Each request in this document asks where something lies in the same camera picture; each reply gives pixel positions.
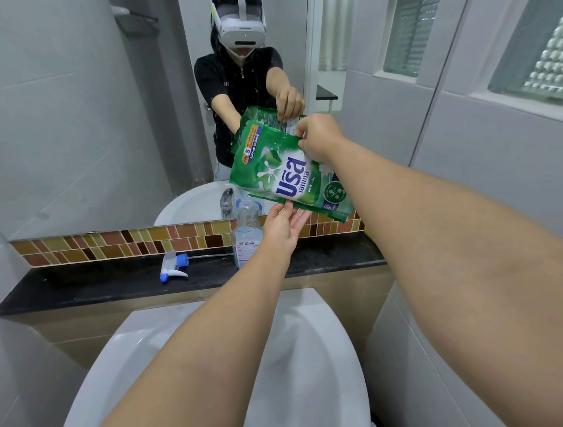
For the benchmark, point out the person's right forearm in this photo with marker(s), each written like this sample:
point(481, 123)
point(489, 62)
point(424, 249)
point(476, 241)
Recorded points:
point(448, 264)

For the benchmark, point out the person's left forearm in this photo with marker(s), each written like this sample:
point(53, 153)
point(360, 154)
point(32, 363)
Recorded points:
point(206, 352)

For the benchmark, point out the person's right fingers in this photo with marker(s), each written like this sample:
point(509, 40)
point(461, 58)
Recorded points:
point(305, 136)

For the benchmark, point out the large wall mirror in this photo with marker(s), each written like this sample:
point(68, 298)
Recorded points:
point(88, 132)

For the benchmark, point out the white ceramic sink basin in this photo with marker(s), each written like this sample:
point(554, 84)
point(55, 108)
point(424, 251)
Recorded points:
point(299, 365)

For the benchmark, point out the brown mosaic tile strip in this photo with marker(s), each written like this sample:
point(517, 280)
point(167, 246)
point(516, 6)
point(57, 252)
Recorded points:
point(132, 242)

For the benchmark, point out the black stone counter ledge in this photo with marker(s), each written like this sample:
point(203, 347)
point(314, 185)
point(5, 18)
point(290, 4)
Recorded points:
point(110, 281)

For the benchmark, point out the green detergent refill pouch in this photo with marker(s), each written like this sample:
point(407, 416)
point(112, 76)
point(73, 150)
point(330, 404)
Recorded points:
point(277, 176)

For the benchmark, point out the person's left hand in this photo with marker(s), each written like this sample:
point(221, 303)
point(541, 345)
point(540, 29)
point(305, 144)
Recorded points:
point(280, 231)

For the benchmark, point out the person's right hand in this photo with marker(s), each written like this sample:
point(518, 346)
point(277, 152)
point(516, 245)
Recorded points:
point(322, 137)

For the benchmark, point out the beige counter front panel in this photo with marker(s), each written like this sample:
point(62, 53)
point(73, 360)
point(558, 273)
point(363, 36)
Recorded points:
point(57, 330)

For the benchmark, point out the clear plastic bottle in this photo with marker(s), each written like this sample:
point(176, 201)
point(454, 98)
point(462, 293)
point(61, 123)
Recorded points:
point(245, 239)

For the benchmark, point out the white blue spray trigger nozzle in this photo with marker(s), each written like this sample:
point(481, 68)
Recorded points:
point(170, 266)

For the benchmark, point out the person's left thumb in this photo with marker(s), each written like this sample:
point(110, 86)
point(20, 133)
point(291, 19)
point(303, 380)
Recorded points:
point(279, 211)

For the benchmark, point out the glass block window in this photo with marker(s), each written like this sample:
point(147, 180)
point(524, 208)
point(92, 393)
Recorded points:
point(534, 52)

